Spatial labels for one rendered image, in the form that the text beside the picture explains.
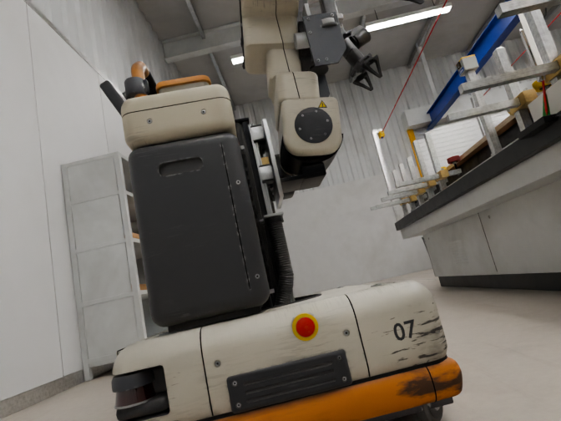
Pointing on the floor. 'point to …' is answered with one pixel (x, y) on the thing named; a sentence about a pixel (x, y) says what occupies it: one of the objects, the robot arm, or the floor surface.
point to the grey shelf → (105, 258)
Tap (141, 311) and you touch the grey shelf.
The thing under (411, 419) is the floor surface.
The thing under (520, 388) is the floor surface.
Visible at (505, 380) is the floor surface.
